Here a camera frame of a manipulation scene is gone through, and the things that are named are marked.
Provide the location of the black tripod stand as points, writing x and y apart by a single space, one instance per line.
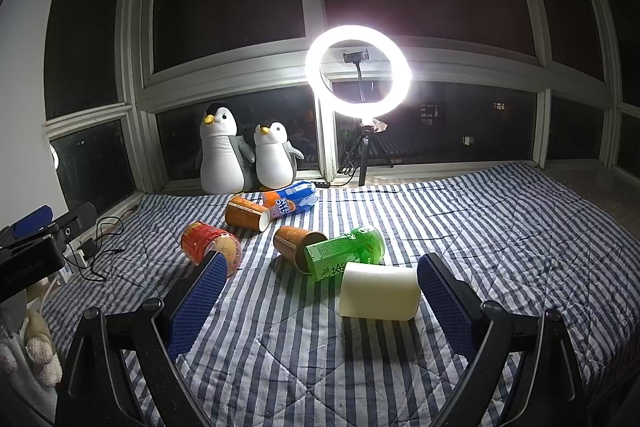
356 157

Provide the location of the ring light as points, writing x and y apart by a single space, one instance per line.
400 71

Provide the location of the brown ornate paper cup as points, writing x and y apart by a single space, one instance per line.
291 242

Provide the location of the striped blue white quilt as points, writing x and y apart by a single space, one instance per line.
275 352

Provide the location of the white window frame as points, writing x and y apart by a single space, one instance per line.
133 62

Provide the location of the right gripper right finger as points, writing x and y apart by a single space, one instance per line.
547 389

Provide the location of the beige plush toy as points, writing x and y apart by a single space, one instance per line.
41 351

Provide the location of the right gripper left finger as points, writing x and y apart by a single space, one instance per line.
96 388

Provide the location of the white plastic cup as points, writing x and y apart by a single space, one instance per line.
379 292

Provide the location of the red yellow paper cup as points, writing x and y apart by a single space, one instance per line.
198 238

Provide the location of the phone holder clamp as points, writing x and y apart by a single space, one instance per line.
356 58

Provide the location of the green patterned cup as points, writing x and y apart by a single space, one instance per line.
329 258

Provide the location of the large penguin plush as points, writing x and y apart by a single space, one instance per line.
226 160

